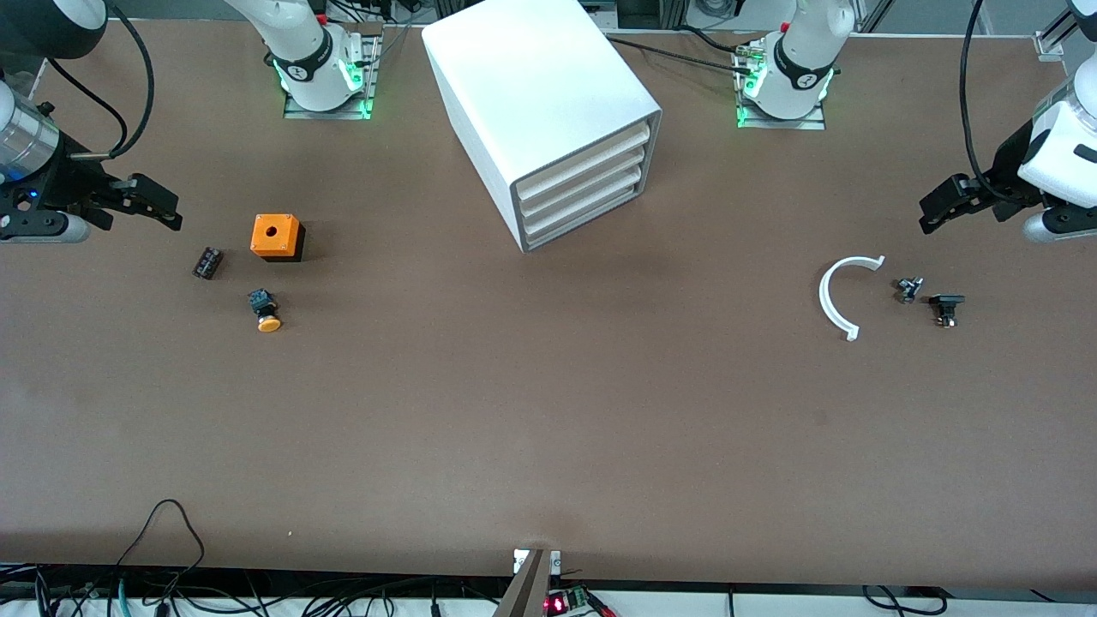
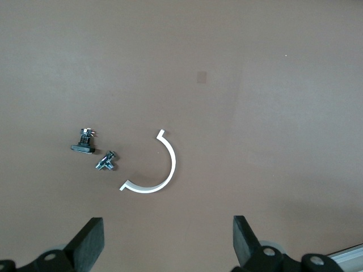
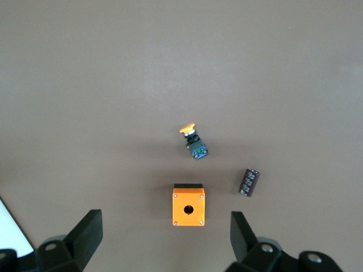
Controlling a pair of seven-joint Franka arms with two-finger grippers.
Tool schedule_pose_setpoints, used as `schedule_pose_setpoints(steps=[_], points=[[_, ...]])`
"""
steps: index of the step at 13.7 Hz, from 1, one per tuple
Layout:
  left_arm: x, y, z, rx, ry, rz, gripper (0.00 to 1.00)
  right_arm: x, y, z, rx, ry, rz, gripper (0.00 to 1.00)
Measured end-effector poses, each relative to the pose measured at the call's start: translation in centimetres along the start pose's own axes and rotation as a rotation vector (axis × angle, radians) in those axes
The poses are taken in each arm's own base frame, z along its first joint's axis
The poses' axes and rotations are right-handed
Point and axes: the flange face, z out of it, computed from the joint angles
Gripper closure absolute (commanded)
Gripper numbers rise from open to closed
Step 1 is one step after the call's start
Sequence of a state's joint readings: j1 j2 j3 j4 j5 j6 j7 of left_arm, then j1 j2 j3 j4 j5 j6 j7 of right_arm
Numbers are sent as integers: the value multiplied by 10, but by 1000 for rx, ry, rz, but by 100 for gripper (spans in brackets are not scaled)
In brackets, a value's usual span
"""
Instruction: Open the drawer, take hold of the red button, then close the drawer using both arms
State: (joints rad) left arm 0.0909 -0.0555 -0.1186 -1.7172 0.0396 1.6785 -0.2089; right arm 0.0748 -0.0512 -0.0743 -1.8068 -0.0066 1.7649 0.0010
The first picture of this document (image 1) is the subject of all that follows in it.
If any tangled black cable bundle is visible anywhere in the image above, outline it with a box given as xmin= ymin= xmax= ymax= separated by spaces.
xmin=0 ymin=561 xmax=515 ymax=617

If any thin black looped cable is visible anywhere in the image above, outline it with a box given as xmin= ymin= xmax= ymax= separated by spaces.
xmin=116 ymin=499 xmax=207 ymax=571

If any white curved plastic arc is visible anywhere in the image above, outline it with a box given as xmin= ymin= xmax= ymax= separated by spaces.
xmin=818 ymin=255 xmax=886 ymax=342

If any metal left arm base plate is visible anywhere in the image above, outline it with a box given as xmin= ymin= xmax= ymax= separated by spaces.
xmin=733 ymin=39 xmax=828 ymax=131

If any black cable on table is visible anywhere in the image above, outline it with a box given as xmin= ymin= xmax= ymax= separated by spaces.
xmin=604 ymin=34 xmax=759 ymax=74

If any aluminium profile post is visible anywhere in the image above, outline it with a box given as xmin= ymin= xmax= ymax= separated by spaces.
xmin=1033 ymin=17 xmax=1081 ymax=61

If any circuit board with red LED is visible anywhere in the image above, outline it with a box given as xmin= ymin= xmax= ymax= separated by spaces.
xmin=544 ymin=587 xmax=614 ymax=617

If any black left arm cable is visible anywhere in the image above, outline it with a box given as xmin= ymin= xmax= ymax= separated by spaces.
xmin=960 ymin=0 xmax=1042 ymax=207

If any black coiled cable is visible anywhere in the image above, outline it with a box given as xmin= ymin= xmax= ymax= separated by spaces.
xmin=861 ymin=585 xmax=948 ymax=616

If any orange push button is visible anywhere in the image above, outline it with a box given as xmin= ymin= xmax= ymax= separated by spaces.
xmin=248 ymin=289 xmax=283 ymax=333

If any white drawer cabinet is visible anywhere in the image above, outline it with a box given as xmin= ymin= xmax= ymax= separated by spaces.
xmin=422 ymin=0 xmax=663 ymax=254

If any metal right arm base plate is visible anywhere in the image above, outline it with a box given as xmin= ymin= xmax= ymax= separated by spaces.
xmin=283 ymin=21 xmax=384 ymax=121

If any orange button enclosure box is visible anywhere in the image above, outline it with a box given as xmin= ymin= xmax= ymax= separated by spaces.
xmin=250 ymin=213 xmax=306 ymax=263

